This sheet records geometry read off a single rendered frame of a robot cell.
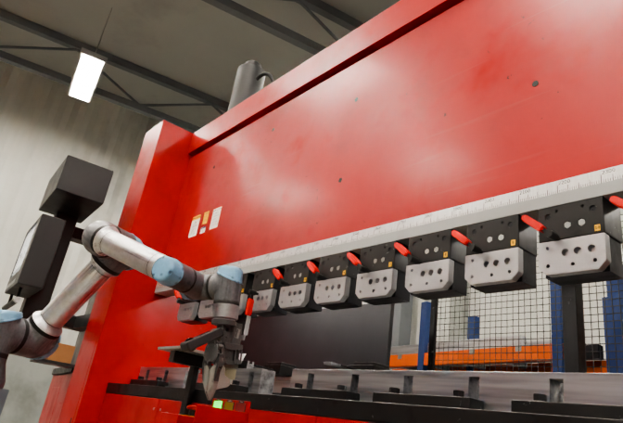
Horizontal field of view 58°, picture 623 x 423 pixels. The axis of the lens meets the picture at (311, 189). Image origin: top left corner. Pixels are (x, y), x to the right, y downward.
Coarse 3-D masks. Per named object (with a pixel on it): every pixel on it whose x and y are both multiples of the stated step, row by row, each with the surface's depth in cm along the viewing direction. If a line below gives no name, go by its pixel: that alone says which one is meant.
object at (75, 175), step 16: (64, 160) 299; (80, 160) 298; (64, 176) 291; (80, 176) 296; (96, 176) 301; (48, 192) 311; (64, 192) 291; (80, 192) 294; (96, 192) 299; (48, 208) 320; (64, 208) 315; (80, 208) 311; (96, 208) 307; (64, 240) 320; (64, 256) 318; (48, 288) 309; (32, 304) 302
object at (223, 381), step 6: (222, 366) 152; (210, 372) 151; (222, 372) 152; (210, 378) 150; (222, 378) 151; (228, 378) 152; (210, 384) 149; (216, 384) 149; (222, 384) 151; (228, 384) 152; (210, 390) 149; (210, 396) 149
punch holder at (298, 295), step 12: (288, 264) 204; (300, 264) 198; (288, 276) 201; (300, 276) 195; (312, 276) 193; (288, 288) 198; (300, 288) 192; (312, 288) 192; (288, 300) 195; (300, 300) 190; (312, 300) 191; (300, 312) 199; (312, 312) 196
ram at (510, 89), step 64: (512, 0) 165; (576, 0) 146; (384, 64) 204; (448, 64) 176; (512, 64) 155; (576, 64) 139; (256, 128) 268; (320, 128) 222; (384, 128) 190; (448, 128) 166; (512, 128) 147; (576, 128) 132; (192, 192) 301; (256, 192) 244; (320, 192) 206; (384, 192) 177; (448, 192) 156; (576, 192) 126; (192, 256) 271; (256, 256) 224; (320, 256) 191
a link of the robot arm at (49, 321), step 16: (96, 256) 181; (80, 272) 185; (96, 272) 183; (112, 272) 184; (64, 288) 185; (80, 288) 183; (96, 288) 186; (48, 304) 185; (64, 304) 183; (80, 304) 185; (32, 320) 182; (48, 320) 183; (64, 320) 185; (32, 336) 181; (48, 336) 182; (16, 352) 179; (32, 352) 182; (48, 352) 186
